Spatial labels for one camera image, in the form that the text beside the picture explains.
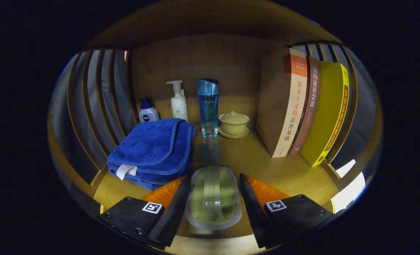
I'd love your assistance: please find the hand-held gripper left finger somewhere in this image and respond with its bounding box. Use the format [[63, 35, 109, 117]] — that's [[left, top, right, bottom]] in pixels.
[[97, 175, 192, 247]]

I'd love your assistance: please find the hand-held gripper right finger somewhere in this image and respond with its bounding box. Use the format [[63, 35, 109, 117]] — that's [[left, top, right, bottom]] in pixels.
[[239, 174, 334, 248]]

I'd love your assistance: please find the green handled scrub brush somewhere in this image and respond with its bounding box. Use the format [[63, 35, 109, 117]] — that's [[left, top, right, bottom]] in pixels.
[[185, 166, 242, 231]]

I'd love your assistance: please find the wooden countertop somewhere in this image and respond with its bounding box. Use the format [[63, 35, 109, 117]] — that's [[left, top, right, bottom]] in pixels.
[[93, 127, 340, 255]]

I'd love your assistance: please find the wooden cabinet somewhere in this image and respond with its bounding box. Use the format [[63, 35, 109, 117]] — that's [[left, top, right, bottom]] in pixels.
[[48, 0, 384, 255]]

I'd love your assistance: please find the folded blue towel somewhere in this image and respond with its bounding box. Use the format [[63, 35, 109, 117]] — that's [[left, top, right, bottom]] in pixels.
[[107, 118, 195, 191]]

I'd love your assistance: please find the yellow lidded teacup with saucer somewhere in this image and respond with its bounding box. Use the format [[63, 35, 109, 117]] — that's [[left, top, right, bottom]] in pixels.
[[218, 111, 250, 139]]

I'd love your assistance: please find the white table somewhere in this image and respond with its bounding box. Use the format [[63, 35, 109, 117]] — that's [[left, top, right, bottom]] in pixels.
[[330, 159, 366, 213]]

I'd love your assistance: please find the small white bottle blue cap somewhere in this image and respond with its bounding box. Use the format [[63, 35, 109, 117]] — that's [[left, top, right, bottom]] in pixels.
[[138, 98, 160, 123]]

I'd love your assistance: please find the white pump bottle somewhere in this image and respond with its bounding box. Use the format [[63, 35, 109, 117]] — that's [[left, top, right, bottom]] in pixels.
[[166, 80, 189, 122]]

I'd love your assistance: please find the beige book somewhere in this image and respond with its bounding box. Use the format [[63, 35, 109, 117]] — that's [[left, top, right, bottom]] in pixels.
[[256, 48, 308, 158]]

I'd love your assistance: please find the blue glass bottle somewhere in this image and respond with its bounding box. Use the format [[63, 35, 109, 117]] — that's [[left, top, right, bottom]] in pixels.
[[197, 79, 219, 138]]

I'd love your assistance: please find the yellow book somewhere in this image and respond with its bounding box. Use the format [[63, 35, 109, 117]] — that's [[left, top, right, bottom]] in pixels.
[[300, 61, 350, 167]]

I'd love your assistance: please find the brown book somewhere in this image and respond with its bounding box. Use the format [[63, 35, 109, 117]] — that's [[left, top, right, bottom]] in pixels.
[[289, 56, 321, 155]]

